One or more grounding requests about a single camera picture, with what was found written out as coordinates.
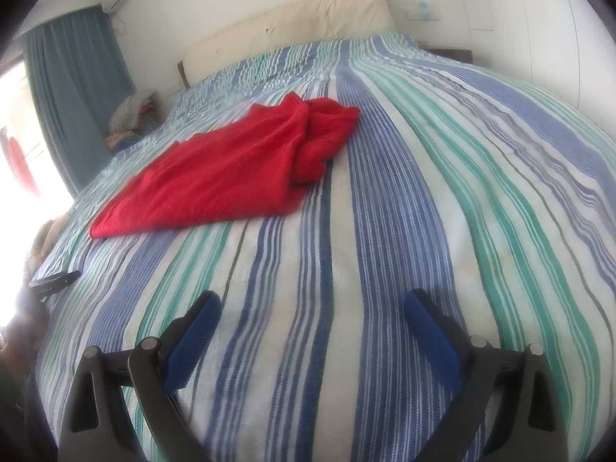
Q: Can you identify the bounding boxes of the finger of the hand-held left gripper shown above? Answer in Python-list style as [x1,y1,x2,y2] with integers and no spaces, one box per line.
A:
[29,271,82,298]

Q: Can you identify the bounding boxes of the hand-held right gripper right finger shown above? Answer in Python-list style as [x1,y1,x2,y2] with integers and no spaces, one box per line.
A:
[403,289,571,462]

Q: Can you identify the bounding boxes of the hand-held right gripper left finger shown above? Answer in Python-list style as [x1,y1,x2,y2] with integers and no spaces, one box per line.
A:
[58,290,223,462]

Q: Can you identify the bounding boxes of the red knit sweater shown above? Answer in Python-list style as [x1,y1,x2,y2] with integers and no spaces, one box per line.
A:
[89,92,362,240]

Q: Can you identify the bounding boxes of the person's left forearm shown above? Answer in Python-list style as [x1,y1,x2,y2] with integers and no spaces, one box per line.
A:
[0,298,49,381]

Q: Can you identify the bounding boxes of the pile of folded clothes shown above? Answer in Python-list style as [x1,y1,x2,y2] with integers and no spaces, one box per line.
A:
[105,94,159,152]

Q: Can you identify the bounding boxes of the red hanging cloth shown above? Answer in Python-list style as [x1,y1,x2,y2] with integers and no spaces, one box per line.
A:
[4,136,35,189]

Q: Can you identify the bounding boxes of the striped bed sheet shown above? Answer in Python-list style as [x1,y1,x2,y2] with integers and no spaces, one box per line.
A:
[29,31,614,462]

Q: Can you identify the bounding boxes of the blue-grey curtain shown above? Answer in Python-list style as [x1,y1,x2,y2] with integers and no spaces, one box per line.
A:
[19,6,136,198]

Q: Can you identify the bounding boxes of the dark wooden nightstand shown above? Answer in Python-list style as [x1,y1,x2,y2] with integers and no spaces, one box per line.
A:
[423,45,475,63]

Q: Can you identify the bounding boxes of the cream padded headboard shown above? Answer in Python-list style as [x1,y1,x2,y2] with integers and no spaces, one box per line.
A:
[177,0,398,91]

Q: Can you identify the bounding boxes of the white wardrobe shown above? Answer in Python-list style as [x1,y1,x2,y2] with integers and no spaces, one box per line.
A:
[462,0,616,121]

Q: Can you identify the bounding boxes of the white wall switch panel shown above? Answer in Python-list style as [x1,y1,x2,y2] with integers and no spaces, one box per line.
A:
[407,2,441,22]

